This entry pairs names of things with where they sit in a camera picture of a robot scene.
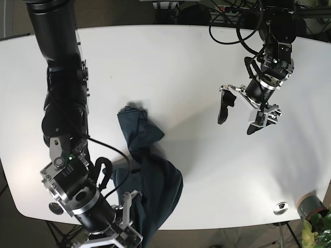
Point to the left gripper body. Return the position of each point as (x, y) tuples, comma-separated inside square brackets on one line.
[(265, 81)]

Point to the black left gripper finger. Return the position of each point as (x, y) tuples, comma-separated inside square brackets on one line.
[(252, 129), (227, 100)]

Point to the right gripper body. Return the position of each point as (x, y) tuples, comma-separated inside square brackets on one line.
[(71, 185)]

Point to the dark navy blue T-shirt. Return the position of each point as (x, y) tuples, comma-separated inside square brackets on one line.
[(159, 182)]

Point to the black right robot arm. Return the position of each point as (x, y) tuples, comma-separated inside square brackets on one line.
[(65, 125)]

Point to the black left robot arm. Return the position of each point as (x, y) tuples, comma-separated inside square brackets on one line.
[(276, 27)]

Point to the left metal table grommet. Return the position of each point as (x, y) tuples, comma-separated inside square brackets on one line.
[(55, 208)]

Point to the metal table grommet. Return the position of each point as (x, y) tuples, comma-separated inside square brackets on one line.
[(281, 208), (55, 208)]

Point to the right metal table grommet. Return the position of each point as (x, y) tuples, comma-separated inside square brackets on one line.
[(281, 208)]

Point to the grey plant pot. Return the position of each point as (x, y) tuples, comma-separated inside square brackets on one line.
[(310, 204)]

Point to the green potted plant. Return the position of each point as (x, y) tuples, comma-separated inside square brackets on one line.
[(316, 232)]

